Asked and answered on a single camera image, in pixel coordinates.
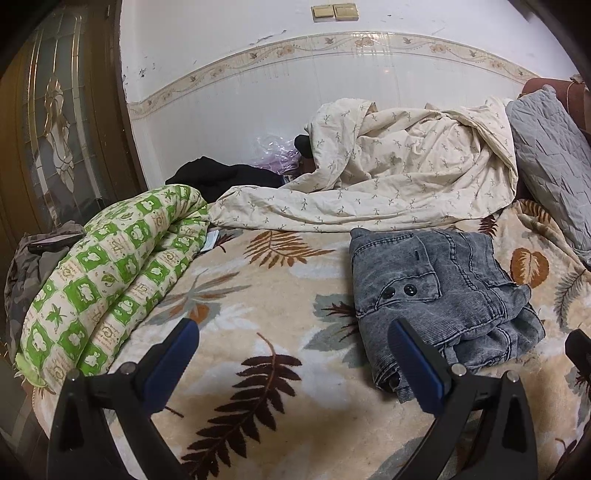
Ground black phone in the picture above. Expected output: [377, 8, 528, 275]
[27, 232, 85, 254]

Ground leaf print blanket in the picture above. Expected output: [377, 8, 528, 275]
[32, 198, 591, 480]

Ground grey quilted pillow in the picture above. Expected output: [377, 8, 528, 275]
[505, 85, 591, 268]

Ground cream floral duvet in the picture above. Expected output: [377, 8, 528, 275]
[208, 96, 519, 234]

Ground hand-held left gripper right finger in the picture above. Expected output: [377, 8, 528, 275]
[387, 318, 539, 480]

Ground black garment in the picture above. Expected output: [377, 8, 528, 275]
[165, 156, 284, 200]

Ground wooden door with glass panel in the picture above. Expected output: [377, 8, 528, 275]
[0, 0, 145, 259]

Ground clear plastic bag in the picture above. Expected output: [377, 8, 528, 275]
[254, 136, 305, 178]

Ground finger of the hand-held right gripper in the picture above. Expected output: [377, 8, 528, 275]
[565, 329, 591, 385]

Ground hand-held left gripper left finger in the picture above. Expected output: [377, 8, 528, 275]
[46, 318, 200, 480]

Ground green and cream patterned quilt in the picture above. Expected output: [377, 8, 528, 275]
[14, 184, 211, 388]

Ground dark red headboard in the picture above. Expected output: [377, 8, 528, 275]
[518, 76, 591, 121]

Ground grey-blue denim pants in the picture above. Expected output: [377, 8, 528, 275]
[348, 226, 546, 404]

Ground grey crumpled cloth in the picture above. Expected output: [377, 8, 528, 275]
[4, 220, 86, 344]

